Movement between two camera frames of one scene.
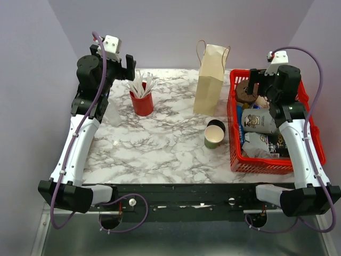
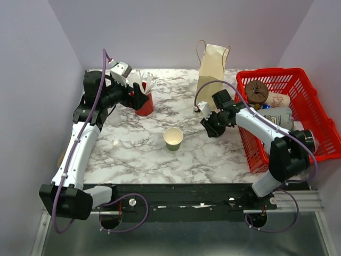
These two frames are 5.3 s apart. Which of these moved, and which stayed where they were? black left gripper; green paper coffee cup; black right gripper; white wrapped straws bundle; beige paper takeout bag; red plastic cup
Moved: green paper coffee cup; black left gripper; black right gripper
Stayed: red plastic cup; white wrapped straws bundle; beige paper takeout bag
